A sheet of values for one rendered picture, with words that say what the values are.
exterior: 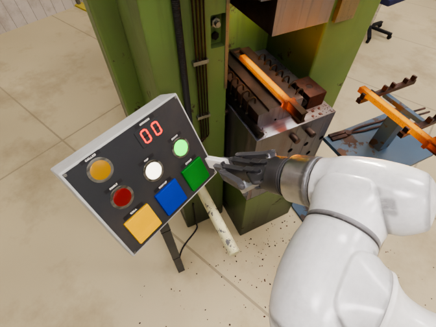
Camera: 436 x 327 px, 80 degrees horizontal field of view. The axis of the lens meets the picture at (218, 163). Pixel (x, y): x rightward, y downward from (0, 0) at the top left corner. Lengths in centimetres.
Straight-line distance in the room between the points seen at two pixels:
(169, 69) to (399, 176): 69
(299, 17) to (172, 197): 61
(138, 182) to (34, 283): 140
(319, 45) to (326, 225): 93
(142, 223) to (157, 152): 18
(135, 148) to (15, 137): 222
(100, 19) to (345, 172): 108
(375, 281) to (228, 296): 134
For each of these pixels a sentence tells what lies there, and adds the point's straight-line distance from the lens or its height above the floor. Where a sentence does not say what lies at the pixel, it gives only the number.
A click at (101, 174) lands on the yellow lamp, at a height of 116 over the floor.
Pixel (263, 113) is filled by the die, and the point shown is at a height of 98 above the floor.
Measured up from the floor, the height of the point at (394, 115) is 98.
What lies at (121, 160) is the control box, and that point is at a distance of 65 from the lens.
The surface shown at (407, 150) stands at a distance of 150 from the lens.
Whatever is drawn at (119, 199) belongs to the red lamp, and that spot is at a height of 109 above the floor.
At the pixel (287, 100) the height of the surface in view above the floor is 101.
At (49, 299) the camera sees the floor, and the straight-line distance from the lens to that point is 191.
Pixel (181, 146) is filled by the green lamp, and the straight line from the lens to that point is 72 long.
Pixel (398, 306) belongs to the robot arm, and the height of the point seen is 131.
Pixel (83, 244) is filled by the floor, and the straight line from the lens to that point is 194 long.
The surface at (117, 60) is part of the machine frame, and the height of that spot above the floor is 99.
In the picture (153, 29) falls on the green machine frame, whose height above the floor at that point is 129.
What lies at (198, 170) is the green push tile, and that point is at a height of 101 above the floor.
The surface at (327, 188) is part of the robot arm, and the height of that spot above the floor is 131.
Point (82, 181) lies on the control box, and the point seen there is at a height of 116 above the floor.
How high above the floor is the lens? 163
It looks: 53 degrees down
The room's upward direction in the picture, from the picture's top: straight up
